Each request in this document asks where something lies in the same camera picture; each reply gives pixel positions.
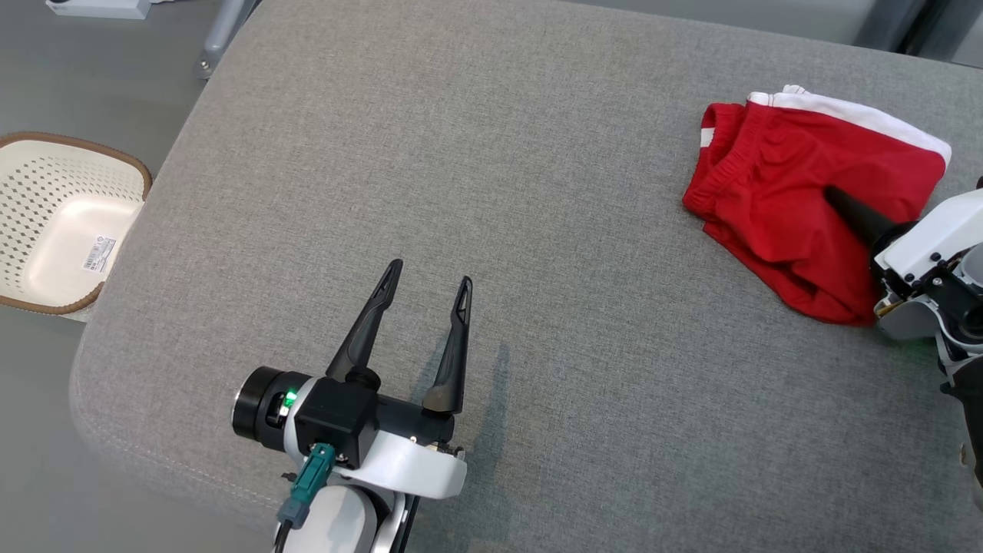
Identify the grey metal furniture leg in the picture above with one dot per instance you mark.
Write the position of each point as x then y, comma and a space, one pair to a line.
223, 34

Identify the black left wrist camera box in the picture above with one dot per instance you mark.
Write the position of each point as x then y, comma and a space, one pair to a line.
334, 418

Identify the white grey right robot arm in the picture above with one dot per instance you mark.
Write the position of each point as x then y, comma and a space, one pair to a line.
971, 384

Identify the white flat box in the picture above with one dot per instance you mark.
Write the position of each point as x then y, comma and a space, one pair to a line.
100, 8

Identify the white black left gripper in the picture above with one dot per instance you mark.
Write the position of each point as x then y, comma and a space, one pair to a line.
415, 465

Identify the red white-striped shorts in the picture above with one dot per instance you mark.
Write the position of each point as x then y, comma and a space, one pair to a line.
776, 200

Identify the white perforated laundry basket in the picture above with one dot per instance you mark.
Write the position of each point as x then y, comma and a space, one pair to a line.
61, 230

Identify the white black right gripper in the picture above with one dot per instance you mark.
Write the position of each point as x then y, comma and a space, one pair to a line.
929, 238

